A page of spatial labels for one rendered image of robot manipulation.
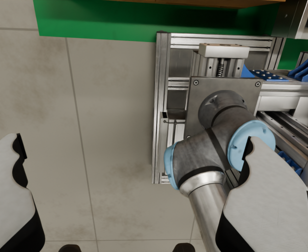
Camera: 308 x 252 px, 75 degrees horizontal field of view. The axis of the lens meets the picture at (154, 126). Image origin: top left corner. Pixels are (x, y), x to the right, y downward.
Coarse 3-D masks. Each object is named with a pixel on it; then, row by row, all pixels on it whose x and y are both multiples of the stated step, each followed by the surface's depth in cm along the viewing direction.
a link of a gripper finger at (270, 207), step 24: (264, 144) 11; (264, 168) 9; (288, 168) 9; (240, 192) 8; (264, 192) 8; (288, 192) 8; (240, 216) 7; (264, 216) 7; (288, 216) 7; (216, 240) 7; (240, 240) 6; (264, 240) 6; (288, 240) 6
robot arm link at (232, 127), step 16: (224, 112) 54; (240, 112) 51; (208, 128) 52; (224, 128) 48; (240, 128) 45; (256, 128) 44; (224, 144) 47; (240, 144) 44; (272, 144) 45; (224, 160) 47; (240, 160) 46
